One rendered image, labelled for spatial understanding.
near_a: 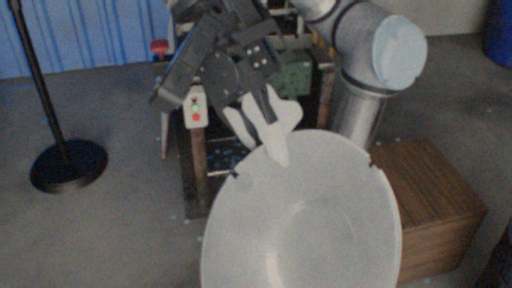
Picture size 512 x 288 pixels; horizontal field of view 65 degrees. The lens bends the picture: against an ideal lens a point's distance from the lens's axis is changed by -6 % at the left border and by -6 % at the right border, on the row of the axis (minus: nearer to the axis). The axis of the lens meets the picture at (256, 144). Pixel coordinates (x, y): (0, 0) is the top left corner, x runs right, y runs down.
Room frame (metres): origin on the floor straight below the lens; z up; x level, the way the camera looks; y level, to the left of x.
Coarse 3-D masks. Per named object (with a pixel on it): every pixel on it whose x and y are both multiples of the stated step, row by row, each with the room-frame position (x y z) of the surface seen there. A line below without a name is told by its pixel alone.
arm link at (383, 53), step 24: (360, 0) 0.76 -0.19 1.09; (336, 24) 0.74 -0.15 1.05; (360, 24) 0.70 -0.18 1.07; (384, 24) 0.67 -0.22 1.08; (408, 24) 0.66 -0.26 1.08; (336, 48) 0.73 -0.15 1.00; (360, 48) 0.67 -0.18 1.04; (384, 48) 0.63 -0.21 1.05; (408, 48) 0.65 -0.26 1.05; (360, 72) 0.65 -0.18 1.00; (384, 72) 0.62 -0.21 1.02; (408, 72) 0.64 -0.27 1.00; (360, 96) 0.66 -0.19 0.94; (384, 96) 0.64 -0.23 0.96; (336, 120) 0.68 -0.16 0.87; (360, 120) 0.65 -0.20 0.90; (360, 144) 0.64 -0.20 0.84
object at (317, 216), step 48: (288, 144) 0.37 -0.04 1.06; (336, 144) 0.40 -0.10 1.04; (240, 192) 0.32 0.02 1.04; (288, 192) 0.34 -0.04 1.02; (336, 192) 0.36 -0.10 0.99; (384, 192) 0.39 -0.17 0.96; (240, 240) 0.28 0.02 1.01; (288, 240) 0.30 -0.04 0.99; (336, 240) 0.32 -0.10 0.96; (384, 240) 0.35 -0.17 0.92
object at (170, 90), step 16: (208, 16) 0.43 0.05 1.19; (192, 32) 0.41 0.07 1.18; (208, 32) 0.41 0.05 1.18; (192, 48) 0.39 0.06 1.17; (208, 48) 0.40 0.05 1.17; (176, 64) 0.37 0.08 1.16; (192, 64) 0.38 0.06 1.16; (160, 80) 0.36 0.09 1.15; (176, 80) 0.36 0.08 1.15; (160, 96) 0.34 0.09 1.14; (176, 96) 0.34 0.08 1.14
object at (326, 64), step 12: (312, 48) 1.46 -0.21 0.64; (312, 60) 1.42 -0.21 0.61; (324, 60) 1.36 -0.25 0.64; (312, 72) 1.41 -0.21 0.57; (324, 72) 1.32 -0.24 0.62; (312, 84) 1.42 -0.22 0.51; (324, 84) 1.31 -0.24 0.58; (300, 96) 1.55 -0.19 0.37; (312, 96) 1.41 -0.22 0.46; (324, 96) 1.31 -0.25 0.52; (312, 108) 1.40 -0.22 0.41; (324, 108) 1.31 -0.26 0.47; (312, 120) 1.38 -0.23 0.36; (324, 120) 1.31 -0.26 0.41
